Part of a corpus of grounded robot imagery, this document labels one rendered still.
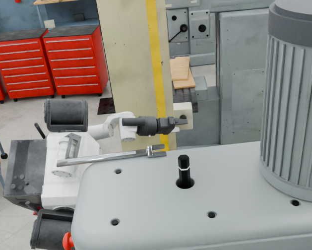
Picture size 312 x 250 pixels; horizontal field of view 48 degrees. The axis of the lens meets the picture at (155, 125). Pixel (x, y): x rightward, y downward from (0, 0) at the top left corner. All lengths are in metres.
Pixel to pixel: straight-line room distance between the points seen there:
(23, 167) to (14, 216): 2.52
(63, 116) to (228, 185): 0.76
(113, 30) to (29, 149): 1.27
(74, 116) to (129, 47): 1.15
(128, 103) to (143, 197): 1.88
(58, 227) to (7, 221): 2.58
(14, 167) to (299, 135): 0.93
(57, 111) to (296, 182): 0.88
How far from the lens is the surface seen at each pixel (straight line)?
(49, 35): 5.48
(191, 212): 0.65
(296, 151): 0.63
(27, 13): 10.17
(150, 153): 0.78
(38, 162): 1.24
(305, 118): 0.59
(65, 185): 1.20
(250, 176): 0.72
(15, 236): 3.55
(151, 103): 2.53
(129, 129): 1.49
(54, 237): 1.16
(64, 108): 1.30
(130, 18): 2.32
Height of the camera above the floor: 2.34
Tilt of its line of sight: 30 degrees down
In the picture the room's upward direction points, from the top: 6 degrees counter-clockwise
